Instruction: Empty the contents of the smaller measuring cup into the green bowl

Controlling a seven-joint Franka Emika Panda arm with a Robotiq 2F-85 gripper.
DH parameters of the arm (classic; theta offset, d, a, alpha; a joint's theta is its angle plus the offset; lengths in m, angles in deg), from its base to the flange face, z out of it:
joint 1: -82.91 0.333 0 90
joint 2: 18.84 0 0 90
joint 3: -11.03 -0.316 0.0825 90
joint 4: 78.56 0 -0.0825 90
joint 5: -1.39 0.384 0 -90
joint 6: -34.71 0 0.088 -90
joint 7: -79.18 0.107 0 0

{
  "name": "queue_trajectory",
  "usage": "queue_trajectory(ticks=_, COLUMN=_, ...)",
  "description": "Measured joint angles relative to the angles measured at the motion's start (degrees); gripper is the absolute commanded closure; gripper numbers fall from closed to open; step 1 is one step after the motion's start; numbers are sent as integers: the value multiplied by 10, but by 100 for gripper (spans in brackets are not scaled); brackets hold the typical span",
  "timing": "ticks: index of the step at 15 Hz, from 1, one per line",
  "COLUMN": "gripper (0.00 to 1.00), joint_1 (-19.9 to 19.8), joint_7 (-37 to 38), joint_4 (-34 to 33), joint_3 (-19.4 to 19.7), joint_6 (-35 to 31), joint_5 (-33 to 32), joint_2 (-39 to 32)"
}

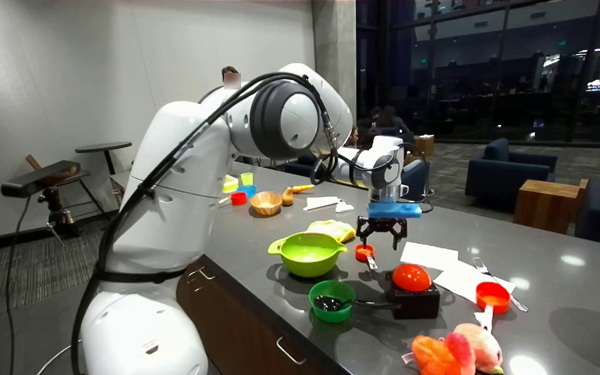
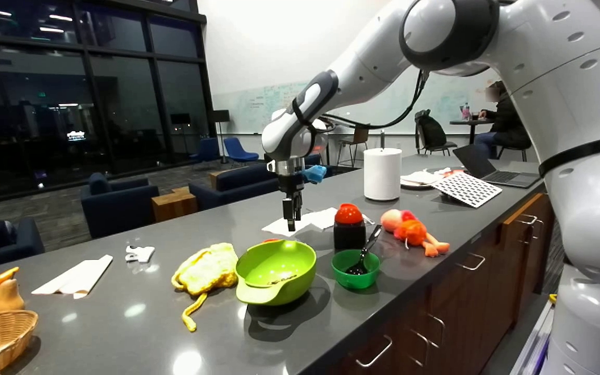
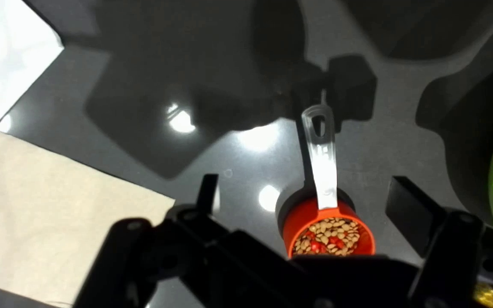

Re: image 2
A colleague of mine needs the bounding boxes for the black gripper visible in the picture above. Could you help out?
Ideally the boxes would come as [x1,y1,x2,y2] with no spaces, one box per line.
[264,155,306,233]

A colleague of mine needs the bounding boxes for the lime green bowl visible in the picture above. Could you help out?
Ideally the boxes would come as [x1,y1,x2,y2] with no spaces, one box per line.
[234,238,319,307]

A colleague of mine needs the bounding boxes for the yellow banana peel toy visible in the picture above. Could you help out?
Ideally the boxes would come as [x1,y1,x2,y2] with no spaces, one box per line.
[169,240,242,332]

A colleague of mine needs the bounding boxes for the small dark green bowl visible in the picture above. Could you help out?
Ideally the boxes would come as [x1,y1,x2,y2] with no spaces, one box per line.
[332,247,383,292]

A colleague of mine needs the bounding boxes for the white paper sheet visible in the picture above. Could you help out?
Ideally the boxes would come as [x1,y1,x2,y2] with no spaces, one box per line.
[260,213,315,240]
[302,205,339,233]

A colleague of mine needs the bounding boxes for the red glossy dome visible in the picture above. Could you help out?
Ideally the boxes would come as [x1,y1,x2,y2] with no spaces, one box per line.
[334,201,367,228]

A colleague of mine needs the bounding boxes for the black square box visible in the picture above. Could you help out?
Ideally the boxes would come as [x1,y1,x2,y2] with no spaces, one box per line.
[332,223,369,251]

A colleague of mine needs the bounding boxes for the long navy sofa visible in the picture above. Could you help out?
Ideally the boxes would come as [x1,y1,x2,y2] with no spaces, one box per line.
[190,151,324,210]

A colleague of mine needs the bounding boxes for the black plastic spoon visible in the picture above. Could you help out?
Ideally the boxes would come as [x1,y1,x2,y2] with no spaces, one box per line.
[345,223,383,277]

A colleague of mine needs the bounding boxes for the blue lounge chair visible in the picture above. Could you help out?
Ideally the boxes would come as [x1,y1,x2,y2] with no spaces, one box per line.
[223,134,260,164]

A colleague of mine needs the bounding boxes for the white paper towel roll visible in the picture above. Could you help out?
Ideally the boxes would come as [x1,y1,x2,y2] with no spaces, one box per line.
[363,146,403,203]

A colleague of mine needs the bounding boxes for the wooden box side table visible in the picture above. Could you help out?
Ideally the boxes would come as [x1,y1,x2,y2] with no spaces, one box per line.
[149,184,200,223]

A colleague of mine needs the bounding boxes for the black monitor on stand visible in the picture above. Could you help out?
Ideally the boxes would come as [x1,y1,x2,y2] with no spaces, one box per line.
[212,108,234,164]

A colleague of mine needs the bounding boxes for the orange pink plush toy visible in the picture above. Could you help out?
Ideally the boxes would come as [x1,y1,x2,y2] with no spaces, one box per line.
[379,205,452,259]

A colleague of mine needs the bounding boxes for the white plate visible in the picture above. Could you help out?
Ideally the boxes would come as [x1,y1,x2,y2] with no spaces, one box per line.
[398,167,447,191]

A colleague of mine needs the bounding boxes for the crumpled white wrapper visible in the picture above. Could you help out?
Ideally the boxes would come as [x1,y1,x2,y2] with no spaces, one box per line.
[123,242,158,266]

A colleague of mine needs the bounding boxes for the black backpack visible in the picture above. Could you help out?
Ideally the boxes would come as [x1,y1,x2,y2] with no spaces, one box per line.
[413,108,450,154]

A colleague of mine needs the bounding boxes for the white keyboard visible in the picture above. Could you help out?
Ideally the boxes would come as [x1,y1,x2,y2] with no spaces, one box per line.
[431,168,504,210]

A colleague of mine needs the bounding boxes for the navy armchair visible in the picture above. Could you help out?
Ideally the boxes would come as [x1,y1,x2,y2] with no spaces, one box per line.
[78,172,160,240]

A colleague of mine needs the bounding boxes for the wooden counter cabinet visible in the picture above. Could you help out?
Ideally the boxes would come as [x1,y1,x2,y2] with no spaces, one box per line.
[298,164,558,375]

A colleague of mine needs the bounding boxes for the dark open laptop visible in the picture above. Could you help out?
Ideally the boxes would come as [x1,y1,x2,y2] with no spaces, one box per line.
[452,143,544,191]

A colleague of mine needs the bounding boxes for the dark cafe table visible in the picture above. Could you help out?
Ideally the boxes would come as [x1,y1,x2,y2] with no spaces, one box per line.
[450,117,493,146]

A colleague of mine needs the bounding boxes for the seated person dark jacket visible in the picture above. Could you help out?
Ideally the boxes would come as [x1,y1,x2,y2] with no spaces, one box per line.
[475,78,535,160]

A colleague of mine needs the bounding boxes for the white and blue boards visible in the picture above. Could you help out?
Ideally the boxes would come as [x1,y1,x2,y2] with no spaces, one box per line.
[510,294,558,375]

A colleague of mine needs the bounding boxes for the tan cone shaped object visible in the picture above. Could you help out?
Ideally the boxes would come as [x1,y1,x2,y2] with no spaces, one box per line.
[0,277,27,315]

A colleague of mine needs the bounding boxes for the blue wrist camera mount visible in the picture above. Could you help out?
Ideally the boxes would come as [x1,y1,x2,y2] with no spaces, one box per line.
[302,162,328,184]

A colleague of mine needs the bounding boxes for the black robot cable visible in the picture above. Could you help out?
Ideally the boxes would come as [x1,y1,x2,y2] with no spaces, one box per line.
[292,68,431,133]

